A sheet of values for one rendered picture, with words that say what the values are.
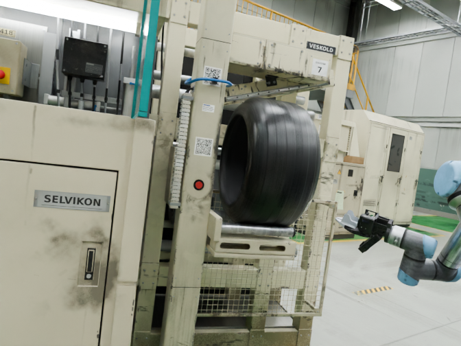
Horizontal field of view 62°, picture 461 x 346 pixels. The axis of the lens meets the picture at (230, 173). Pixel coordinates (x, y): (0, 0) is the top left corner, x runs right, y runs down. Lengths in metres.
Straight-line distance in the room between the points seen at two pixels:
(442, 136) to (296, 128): 12.25
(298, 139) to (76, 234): 0.95
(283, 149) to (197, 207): 0.44
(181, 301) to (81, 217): 0.94
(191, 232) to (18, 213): 0.89
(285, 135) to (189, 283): 0.74
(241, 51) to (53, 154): 1.28
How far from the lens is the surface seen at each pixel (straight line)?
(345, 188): 6.44
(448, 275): 1.64
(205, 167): 1.61
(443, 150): 13.65
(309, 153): 1.55
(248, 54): 1.97
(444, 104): 13.89
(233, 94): 2.06
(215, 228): 1.54
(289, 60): 2.05
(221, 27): 1.68
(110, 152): 0.87
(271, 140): 1.49
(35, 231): 0.90
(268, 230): 1.66
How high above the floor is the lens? 1.23
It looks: 4 degrees down
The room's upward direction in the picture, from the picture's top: 7 degrees clockwise
